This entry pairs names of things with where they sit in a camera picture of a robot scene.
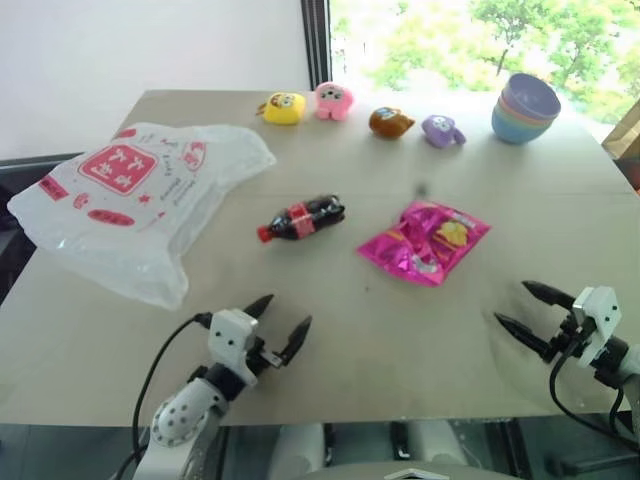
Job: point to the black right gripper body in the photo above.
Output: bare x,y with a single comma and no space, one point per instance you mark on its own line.
570,340

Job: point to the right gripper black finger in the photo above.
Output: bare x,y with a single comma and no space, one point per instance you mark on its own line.
547,295
525,335

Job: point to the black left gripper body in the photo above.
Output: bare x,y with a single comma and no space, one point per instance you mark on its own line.
262,357

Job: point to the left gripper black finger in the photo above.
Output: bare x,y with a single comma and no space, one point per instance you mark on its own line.
260,306
297,337

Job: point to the small cola bottle red label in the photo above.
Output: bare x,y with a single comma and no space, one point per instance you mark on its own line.
305,217

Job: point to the pink foil snack packet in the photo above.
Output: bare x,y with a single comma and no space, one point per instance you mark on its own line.
425,242

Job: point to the white red-printed plastic bag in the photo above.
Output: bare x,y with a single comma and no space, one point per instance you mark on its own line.
125,200

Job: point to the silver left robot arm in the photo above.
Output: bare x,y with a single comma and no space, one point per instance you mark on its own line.
180,415

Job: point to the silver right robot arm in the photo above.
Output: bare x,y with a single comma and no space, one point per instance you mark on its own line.
631,370

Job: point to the blue plastic bowl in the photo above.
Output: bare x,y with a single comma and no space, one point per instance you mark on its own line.
517,132

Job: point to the brown cardboard box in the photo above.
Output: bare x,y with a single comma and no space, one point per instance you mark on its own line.
625,135

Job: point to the pink plastic bowl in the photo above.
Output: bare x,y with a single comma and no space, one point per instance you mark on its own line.
502,109

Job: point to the purple plush toy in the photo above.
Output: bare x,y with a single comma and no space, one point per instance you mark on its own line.
440,131

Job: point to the purple plastic bowl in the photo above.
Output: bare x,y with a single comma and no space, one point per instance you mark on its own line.
530,97

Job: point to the yellow plush toy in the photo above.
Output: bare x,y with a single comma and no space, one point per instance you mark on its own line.
282,107

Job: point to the pink plush toy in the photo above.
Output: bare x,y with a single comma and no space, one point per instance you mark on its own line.
332,100

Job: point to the brown plush toy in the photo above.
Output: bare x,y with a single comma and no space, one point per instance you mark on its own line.
387,122

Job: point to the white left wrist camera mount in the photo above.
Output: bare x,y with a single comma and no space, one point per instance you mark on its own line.
230,332

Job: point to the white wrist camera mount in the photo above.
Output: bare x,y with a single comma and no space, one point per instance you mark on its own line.
230,332
600,310

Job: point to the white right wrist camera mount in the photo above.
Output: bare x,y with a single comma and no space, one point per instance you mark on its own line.
600,310

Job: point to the black window frame post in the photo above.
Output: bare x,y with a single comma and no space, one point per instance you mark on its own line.
316,45

